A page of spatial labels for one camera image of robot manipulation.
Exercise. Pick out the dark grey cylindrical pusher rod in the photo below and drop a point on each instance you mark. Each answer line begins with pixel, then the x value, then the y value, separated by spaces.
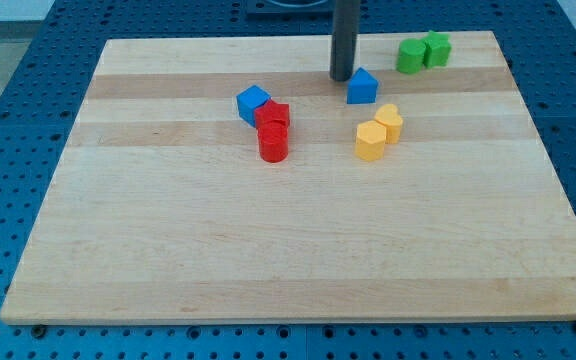
pixel 344 35

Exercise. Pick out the blue triangle block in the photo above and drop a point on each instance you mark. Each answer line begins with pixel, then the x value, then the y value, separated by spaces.
pixel 362 88

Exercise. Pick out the green cylinder block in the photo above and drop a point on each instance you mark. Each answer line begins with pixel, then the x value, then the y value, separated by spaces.
pixel 411 55

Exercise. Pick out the green star block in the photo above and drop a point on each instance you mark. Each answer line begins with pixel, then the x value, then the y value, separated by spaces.
pixel 438 49

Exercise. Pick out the yellow heart block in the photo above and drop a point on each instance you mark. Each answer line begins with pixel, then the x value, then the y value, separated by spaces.
pixel 388 115

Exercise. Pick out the yellow hexagon block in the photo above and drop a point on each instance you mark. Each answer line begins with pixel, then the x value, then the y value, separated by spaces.
pixel 370 140

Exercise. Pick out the blue cube block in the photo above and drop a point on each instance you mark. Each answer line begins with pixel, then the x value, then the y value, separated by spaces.
pixel 248 101

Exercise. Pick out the red cylinder block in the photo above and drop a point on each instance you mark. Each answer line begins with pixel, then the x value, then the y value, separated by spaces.
pixel 273 142

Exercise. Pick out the light wooden board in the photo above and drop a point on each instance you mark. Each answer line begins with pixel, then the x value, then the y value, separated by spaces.
pixel 161 210

